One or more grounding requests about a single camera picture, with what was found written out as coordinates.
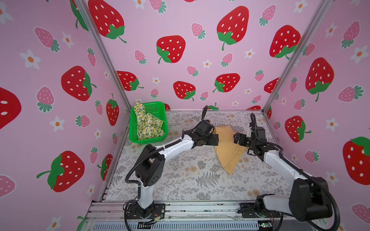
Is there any tan yellow skirt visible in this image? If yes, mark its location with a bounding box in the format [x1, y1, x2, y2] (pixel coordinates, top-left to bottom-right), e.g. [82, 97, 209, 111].
[214, 126, 247, 175]

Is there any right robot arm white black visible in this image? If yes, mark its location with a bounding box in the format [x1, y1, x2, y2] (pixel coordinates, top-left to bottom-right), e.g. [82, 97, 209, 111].
[233, 127, 340, 222]

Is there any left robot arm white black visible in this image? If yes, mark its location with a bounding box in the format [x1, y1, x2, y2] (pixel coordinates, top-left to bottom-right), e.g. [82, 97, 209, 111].
[125, 120, 219, 210]

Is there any green plastic basket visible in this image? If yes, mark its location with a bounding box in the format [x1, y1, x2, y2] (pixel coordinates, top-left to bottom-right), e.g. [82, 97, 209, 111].
[129, 102, 168, 145]

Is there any lemon print skirt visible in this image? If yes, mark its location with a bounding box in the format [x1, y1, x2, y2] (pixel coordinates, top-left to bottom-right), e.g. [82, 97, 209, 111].
[134, 102, 164, 141]

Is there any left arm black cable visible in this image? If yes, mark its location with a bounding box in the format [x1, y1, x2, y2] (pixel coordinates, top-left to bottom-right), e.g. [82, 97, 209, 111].
[123, 105, 209, 231]

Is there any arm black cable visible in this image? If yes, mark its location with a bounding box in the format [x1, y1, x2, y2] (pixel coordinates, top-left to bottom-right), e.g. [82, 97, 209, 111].
[250, 113, 341, 231]
[123, 105, 209, 231]

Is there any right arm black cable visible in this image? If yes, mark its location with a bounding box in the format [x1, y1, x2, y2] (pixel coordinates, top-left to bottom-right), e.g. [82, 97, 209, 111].
[250, 113, 341, 231]

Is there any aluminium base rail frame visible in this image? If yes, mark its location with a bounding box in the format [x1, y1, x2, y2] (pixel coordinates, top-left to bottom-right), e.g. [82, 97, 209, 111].
[81, 201, 313, 231]

